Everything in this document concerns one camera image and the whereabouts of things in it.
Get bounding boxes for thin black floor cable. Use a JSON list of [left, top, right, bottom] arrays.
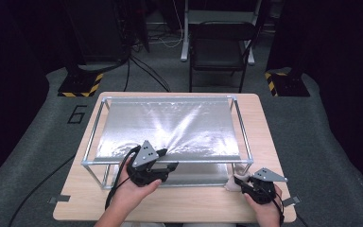
[[124, 58, 132, 93]]

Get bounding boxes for left hand-held gripper cable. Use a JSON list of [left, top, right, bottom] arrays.
[[104, 145, 142, 211]]

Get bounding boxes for paired black floor cables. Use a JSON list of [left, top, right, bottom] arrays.
[[130, 56, 172, 93]]

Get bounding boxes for black yellow striped stand base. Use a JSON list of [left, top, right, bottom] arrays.
[[57, 71, 104, 98], [264, 71, 311, 98]]

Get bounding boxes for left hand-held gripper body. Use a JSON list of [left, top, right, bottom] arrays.
[[126, 140, 172, 187]]

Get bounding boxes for person's left hand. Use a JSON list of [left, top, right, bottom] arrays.
[[106, 157, 164, 219]]

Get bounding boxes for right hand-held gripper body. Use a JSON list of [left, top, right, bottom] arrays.
[[241, 167, 288, 205]]

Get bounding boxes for grey tape piece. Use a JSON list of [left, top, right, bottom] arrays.
[[282, 196, 302, 208], [48, 194, 72, 204]]

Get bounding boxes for long black floor cable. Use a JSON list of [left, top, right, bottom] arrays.
[[8, 153, 78, 227]]

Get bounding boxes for black folding chair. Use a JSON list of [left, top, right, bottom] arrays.
[[180, 0, 263, 66], [188, 20, 260, 94]]

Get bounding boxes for person's right hand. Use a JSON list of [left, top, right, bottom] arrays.
[[244, 184, 285, 227]]

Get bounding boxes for black equipment cabinet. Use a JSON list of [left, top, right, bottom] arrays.
[[60, 0, 130, 63]]

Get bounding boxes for hand-held gripper cable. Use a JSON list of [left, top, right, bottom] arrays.
[[270, 188, 310, 227], [104, 145, 142, 211]]

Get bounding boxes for right hand-held gripper cable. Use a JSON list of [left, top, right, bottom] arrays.
[[270, 188, 310, 227]]

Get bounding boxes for silver metal frame rack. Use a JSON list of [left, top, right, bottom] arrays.
[[80, 95, 254, 190]]

